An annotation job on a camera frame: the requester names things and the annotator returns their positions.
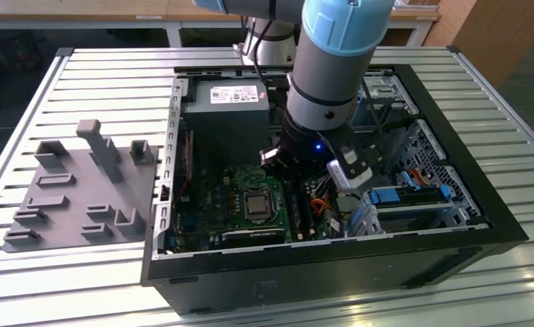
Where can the round black speaker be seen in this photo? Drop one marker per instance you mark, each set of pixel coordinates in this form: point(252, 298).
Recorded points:
point(350, 203)

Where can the silver CPU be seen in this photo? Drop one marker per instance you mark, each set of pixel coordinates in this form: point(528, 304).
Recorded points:
point(258, 206)

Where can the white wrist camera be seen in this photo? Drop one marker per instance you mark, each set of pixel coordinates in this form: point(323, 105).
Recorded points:
point(351, 173)

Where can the black PC case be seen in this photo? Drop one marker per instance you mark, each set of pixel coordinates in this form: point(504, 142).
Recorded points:
point(295, 272)

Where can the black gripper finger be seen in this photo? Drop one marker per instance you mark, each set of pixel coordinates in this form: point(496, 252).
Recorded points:
point(272, 160)

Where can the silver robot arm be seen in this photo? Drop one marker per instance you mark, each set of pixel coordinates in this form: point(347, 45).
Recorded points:
point(331, 68)

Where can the white desk frame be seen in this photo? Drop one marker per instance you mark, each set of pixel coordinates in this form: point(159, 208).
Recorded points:
point(113, 18)

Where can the wooden cabinet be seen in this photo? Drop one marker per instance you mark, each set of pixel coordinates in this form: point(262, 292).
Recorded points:
point(499, 34)

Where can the black graphics card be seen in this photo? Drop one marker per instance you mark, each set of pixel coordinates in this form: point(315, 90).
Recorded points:
point(254, 235)

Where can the blue disk carrier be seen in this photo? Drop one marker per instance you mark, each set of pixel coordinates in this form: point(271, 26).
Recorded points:
point(386, 197)

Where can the grey power supply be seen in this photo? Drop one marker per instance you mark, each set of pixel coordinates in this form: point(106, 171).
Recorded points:
point(222, 136)

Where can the green motherboard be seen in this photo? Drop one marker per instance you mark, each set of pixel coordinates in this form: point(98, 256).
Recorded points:
point(212, 190)

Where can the grey parts rack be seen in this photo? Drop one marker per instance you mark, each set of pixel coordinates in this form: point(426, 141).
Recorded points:
point(77, 204)

